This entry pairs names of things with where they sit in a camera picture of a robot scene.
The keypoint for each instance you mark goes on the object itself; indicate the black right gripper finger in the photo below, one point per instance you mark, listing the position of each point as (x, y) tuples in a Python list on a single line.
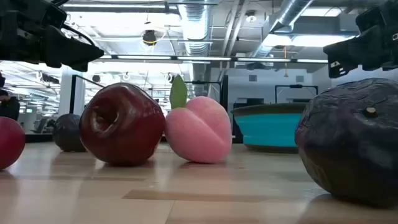
[(354, 46), (340, 65)]

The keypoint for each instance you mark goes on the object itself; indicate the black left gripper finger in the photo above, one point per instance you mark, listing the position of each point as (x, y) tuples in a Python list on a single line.
[(81, 67), (71, 49)]

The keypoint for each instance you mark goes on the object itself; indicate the dark red apple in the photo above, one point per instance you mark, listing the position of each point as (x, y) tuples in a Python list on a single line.
[(124, 130)]

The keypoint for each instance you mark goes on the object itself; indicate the blue collapsible bowl grey rim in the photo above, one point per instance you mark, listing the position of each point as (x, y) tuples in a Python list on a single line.
[(269, 130)]

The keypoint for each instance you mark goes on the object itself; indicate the small red pomegranate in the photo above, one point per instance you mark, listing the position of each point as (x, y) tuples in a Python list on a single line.
[(9, 143)]

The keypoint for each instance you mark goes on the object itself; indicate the pink peach with leaf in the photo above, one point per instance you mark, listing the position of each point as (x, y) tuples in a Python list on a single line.
[(199, 133)]

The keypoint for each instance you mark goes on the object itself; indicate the thin black metal stand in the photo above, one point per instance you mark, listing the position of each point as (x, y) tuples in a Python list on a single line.
[(72, 93)]

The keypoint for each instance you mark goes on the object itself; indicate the ceiling light panel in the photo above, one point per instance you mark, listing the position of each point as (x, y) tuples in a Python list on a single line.
[(311, 40), (320, 12)]

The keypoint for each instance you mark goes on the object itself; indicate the person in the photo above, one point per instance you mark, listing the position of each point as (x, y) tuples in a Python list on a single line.
[(9, 107)]

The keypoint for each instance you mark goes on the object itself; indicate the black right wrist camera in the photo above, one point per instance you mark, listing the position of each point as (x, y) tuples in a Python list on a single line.
[(371, 18)]

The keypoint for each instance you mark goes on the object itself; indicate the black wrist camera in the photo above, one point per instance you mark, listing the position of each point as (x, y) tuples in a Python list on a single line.
[(371, 18), (54, 15)]

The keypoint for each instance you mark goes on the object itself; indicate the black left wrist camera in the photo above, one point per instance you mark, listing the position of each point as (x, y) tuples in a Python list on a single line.
[(54, 15)]

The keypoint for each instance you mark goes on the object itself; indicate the black overhead camera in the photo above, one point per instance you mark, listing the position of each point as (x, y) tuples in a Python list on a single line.
[(149, 36)]

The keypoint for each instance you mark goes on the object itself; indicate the silver ribbed ventilation duct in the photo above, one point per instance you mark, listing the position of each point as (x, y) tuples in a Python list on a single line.
[(195, 28)]

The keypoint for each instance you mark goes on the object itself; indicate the black aluminium rig frame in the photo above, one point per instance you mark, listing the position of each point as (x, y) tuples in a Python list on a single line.
[(202, 58)]

